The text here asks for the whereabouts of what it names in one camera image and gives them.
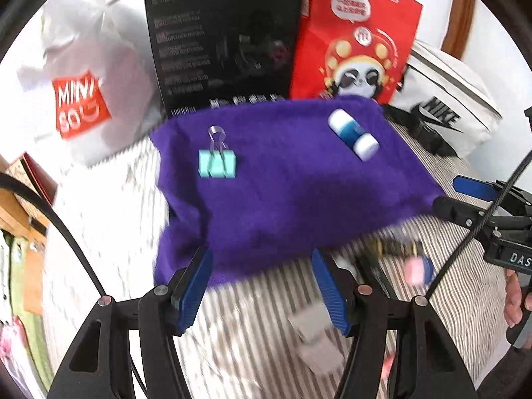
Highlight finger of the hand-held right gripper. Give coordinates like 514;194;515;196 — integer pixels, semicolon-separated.
452;175;532;217
432;196;501;230

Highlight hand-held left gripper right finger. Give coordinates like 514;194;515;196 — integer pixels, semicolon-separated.
311;248;478;399

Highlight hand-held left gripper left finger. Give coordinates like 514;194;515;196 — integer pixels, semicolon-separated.
48;246;214;399

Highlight white tape roll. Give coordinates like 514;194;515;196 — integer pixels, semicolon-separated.
288;301;333;343

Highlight pink and blue eraser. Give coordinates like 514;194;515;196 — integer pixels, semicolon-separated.
403;255;435;287

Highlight dark brown small bottle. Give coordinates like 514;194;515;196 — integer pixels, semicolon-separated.
366;237;417;259

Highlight pink tube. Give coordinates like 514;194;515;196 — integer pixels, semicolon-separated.
380;355;396;384

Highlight person's right hand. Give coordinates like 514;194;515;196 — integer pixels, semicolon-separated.
504;269;532;330

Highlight striped bedsheet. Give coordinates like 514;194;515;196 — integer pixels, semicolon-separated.
42;116;520;399

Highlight white waist bag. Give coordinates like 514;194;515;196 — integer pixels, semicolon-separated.
391;42;503;159

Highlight purple towel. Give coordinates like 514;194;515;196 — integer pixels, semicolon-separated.
152;95;447;287

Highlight blue and white bottle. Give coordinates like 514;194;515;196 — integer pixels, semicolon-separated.
328;109;380;161

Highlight green binder clip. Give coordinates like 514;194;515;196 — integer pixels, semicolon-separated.
199;125;237;179

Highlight green cloth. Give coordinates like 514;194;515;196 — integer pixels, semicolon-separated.
8;233;55;383

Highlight red panda paper bag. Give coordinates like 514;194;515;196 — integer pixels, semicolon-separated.
289;0;424;104

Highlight wooden cabinet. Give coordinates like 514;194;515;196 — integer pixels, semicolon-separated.
0;154;59;237

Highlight white shopping bag red label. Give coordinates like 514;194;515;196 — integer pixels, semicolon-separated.
17;0;165;169

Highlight black cardboard box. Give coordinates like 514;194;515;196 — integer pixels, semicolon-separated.
143;0;306;119

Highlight black braided cable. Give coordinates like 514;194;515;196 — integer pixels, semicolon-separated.
430;152;532;298

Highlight black bag strap with buckle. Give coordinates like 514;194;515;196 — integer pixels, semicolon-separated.
380;104;458;159

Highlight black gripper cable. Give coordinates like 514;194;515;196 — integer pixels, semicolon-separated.
0;172;106;298

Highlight wooden door frame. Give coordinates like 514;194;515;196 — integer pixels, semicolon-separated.
441;0;478;56

